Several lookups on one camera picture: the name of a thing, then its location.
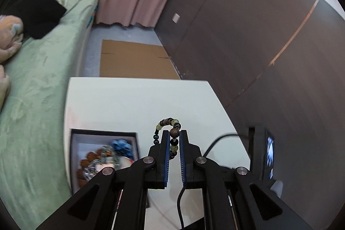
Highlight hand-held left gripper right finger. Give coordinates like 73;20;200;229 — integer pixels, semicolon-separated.
179;130;314;230

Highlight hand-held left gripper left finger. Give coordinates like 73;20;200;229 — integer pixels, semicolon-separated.
35;130;171;230

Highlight mixed dark green bead bracelet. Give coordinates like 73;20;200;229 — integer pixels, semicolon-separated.
153;117;182;159

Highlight blue bead bracelet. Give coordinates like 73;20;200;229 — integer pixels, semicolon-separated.
111;139;132;157

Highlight silver crystal bracelet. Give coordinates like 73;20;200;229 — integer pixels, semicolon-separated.
82;160;104;180

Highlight brown wooden bead bracelet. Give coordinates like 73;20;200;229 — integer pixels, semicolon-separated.
76;148;114;180

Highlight black jewelry box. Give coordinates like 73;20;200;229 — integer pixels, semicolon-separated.
69;128;141;195

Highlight white table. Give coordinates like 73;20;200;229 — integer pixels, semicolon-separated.
64;77;252;230

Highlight flat brown cardboard sheet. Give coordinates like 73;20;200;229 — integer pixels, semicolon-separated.
100;39;180;80

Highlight bed with green sheet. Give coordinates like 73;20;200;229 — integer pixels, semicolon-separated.
0;0;99;220

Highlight pink fleece blanket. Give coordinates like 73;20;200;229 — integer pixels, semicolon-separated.
0;15;23;109

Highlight black clothes pile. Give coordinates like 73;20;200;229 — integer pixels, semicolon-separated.
0;0;84;40

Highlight black cable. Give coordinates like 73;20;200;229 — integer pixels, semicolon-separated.
176;133;250;229

